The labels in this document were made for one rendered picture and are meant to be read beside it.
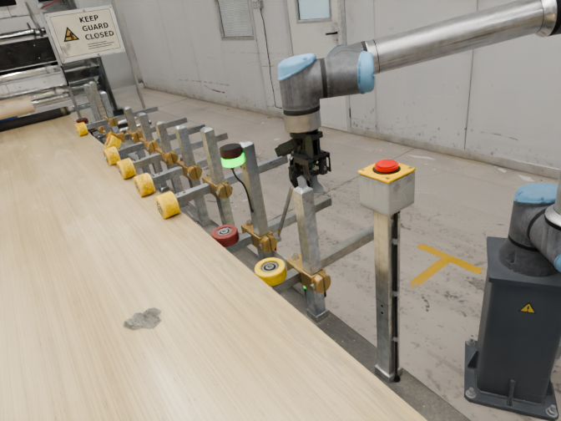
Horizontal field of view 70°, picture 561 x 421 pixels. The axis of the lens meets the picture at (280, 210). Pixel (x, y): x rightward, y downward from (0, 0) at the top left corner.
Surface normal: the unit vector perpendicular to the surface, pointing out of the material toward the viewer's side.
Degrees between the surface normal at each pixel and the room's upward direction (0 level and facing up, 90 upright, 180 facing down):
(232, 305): 0
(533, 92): 90
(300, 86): 89
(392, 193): 90
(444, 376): 0
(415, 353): 0
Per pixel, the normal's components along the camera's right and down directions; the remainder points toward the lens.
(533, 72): -0.78, 0.39
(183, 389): -0.14, -0.87
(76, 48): 0.57, 0.33
